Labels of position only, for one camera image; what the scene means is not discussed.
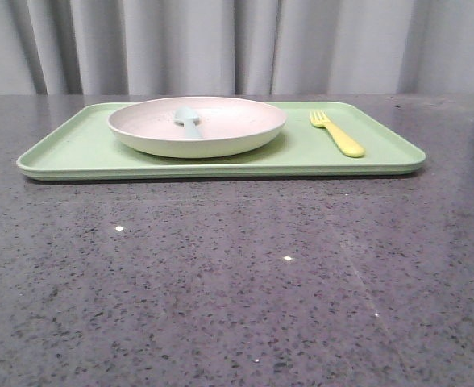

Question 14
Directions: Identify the cream white round plate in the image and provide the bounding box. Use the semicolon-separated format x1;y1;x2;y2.
107;96;287;159

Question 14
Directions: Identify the yellow plastic fork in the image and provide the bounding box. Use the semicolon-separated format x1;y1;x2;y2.
309;110;366;158

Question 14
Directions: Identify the light blue plastic spoon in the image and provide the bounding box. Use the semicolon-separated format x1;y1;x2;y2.
174;106;202;139

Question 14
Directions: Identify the light green plastic tray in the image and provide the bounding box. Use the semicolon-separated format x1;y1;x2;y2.
17;102;426;181

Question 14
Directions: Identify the grey pleated curtain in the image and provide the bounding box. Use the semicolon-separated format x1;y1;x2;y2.
0;1;474;95

